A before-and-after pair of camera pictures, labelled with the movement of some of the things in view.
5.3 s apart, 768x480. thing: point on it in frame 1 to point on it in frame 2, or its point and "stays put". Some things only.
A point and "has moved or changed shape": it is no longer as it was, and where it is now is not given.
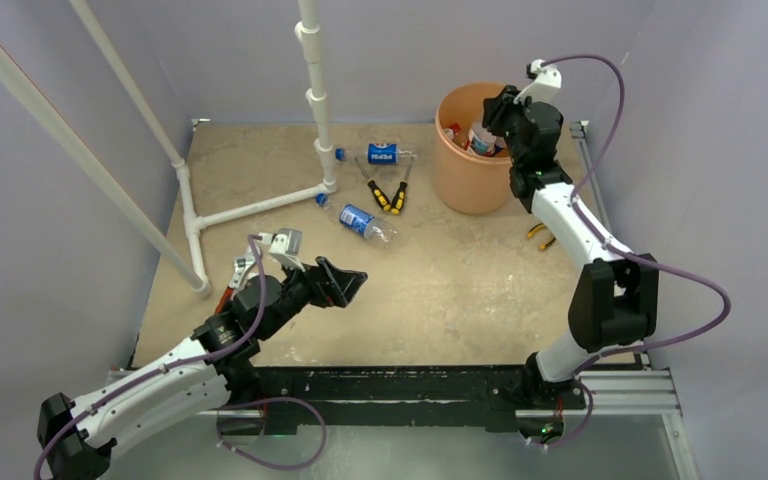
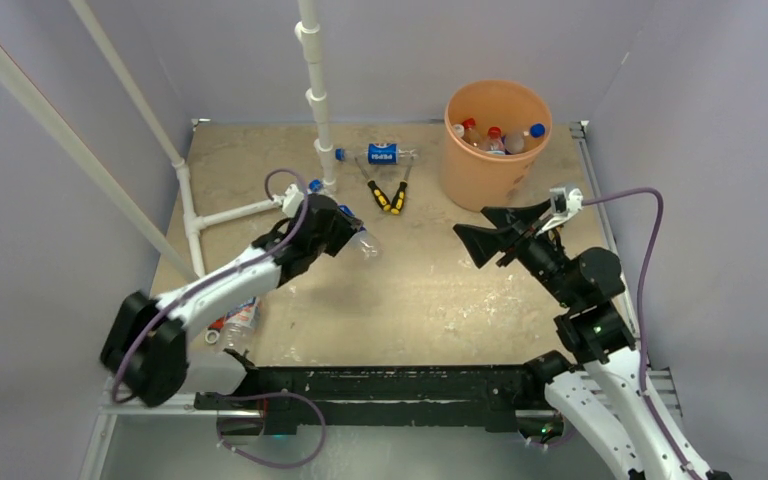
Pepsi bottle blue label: [379, 154] stays put
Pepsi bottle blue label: [359, 221] has moved or changed shape
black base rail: [402, 396] stays put
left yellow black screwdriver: [382, 200] stays put
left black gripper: [327, 283] to [345, 227]
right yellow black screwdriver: [399, 196] stays put
